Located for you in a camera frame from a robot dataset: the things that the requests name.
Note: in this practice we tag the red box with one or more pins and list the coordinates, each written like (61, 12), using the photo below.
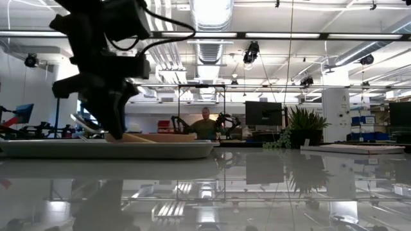
(163, 126)

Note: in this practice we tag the white square pillar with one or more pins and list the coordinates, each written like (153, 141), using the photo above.
(335, 112)

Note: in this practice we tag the background black station frame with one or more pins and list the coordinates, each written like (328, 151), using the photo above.
(201, 86)

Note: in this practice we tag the overhead frame bar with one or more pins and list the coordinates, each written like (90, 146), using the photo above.
(279, 35)

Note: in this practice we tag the black monitor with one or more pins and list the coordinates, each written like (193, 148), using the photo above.
(263, 114)

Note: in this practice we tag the blue storage bins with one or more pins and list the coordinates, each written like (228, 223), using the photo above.
(369, 128)

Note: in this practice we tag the small green potted plant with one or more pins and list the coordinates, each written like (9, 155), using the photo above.
(305, 126)

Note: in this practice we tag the orange round plate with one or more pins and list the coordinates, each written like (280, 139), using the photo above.
(167, 138)

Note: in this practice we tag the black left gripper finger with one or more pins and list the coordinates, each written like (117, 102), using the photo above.
(112, 109)
(132, 91)

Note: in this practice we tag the silver ceiling duct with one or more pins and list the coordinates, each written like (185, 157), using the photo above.
(210, 19)

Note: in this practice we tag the dark large screen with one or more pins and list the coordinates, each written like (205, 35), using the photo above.
(400, 118)

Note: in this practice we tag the background black robot arm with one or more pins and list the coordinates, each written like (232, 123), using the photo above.
(178, 125)
(229, 122)

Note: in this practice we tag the grey plastic tray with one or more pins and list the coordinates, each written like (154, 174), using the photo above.
(96, 150)

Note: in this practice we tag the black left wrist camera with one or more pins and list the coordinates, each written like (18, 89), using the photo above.
(126, 19)

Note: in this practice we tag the blue tilted monitor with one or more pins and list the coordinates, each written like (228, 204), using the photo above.
(25, 113)

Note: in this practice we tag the hanging black camera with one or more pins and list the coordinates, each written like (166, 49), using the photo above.
(367, 59)
(31, 60)
(307, 81)
(252, 51)

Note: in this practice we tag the person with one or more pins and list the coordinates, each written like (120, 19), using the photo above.
(205, 128)

